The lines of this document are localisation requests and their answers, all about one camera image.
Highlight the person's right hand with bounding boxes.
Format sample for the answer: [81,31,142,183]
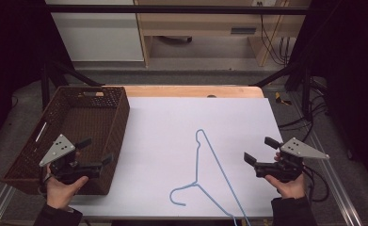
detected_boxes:
[264,173,307,201]

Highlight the white table sheet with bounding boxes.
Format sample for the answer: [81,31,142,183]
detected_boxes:
[69,96,283,219]

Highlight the light wooden desk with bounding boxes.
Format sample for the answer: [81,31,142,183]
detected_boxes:
[134,0,312,69]

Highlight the black floor cables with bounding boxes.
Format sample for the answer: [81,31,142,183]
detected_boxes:
[278,76,329,143]

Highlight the grey desk label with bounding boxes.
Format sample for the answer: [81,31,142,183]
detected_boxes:
[230,26,258,35]

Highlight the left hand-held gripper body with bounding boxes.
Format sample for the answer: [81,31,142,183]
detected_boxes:
[39,134,104,186]

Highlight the yellow and black tool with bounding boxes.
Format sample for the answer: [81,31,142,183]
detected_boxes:
[274,91,293,106]

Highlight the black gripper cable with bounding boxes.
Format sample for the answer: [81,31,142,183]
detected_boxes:
[302,165,330,203]

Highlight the black horizontal frame bar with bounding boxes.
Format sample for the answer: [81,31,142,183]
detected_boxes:
[45,4,310,16]

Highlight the brown woven basket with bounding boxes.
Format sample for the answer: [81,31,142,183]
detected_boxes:
[0,85,131,197]

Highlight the blue wire clothes hanger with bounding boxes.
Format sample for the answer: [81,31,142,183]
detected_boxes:
[168,128,252,226]

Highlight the white cabinet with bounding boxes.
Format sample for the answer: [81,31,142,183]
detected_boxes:
[44,0,145,62]

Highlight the black hanging cables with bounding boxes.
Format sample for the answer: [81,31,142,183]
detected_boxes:
[258,1,296,67]

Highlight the person's left hand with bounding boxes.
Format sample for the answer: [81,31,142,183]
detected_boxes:
[45,165,89,211]

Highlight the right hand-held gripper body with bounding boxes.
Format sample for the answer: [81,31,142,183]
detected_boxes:
[253,137,330,184]

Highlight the black frame strut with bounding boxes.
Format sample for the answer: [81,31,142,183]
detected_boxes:
[252,57,315,121]
[40,58,104,111]

